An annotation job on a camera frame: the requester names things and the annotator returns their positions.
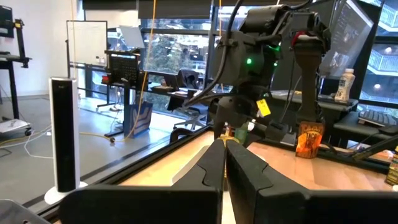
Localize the orange taco mix packet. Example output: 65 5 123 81
295 121 326 159

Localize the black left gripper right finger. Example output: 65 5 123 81
225 139 398 224

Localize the white drink bottle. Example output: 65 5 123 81
334 68 356 103

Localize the black white tower fan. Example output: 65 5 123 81
44 77 89 205

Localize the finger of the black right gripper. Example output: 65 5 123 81
213 95 233 139
231 93 259 131

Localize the black keyboard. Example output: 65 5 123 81
357 108 398 128

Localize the white whiteboard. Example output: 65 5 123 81
66 20 109 67

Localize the tilted computer monitor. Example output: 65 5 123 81
319 0 375 78

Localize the black perforated panel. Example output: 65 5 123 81
105 49 142 88

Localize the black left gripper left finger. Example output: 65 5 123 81
58 139 226 224

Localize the black office chair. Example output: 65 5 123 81
167 68 210 131

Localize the yellow hanging cable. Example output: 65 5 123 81
79 0 158 144

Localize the black standing desk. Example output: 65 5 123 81
101 79 215 138

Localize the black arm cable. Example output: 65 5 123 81
183 0 245 108

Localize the black equipment stand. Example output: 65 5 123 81
0 5 34 137

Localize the blue patterned bag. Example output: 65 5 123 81
123 101 154 139

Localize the yellow cable tag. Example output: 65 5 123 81
256 98 272 118

